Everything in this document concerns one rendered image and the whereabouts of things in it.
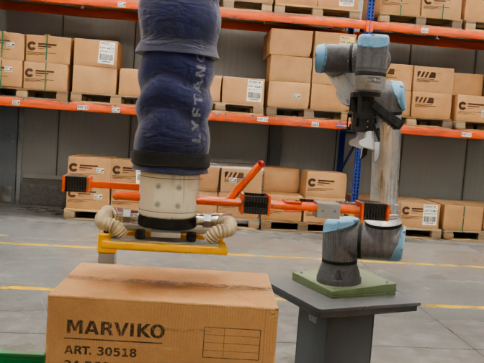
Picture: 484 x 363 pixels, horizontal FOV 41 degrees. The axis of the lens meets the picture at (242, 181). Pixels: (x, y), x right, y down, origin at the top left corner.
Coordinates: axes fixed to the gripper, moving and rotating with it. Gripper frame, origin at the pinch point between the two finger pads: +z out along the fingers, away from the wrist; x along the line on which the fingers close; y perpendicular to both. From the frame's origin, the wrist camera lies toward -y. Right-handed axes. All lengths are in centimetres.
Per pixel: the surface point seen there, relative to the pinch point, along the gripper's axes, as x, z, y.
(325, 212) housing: 3.7, 15.8, 13.0
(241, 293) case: 11, 39, 36
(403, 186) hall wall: -848, 70, -293
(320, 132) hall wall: -844, -9, -146
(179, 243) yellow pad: 14, 25, 54
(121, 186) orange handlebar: -23, 14, 75
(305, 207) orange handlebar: 3.8, 14.4, 18.8
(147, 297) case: 19, 39, 62
